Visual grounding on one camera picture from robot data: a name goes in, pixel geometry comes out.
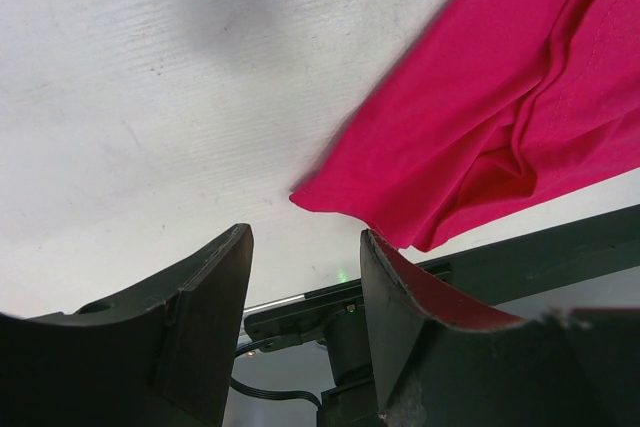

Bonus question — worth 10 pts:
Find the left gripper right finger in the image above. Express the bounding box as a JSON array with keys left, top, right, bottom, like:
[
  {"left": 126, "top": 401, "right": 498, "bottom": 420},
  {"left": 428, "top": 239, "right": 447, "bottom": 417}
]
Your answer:
[{"left": 360, "top": 230, "right": 639, "bottom": 426}]

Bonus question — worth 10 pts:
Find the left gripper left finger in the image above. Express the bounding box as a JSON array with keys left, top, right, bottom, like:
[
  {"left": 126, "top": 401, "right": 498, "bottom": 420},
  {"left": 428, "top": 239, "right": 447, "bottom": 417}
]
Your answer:
[{"left": 1, "top": 224, "right": 254, "bottom": 426}]

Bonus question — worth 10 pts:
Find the pink t shirt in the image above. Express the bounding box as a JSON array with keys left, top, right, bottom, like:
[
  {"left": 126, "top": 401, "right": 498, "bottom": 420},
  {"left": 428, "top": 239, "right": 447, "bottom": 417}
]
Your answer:
[{"left": 290, "top": 0, "right": 639, "bottom": 251}]

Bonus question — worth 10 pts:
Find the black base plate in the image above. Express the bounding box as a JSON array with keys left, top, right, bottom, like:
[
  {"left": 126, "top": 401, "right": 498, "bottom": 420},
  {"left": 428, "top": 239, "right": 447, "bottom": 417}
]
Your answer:
[{"left": 241, "top": 206, "right": 639, "bottom": 349}]

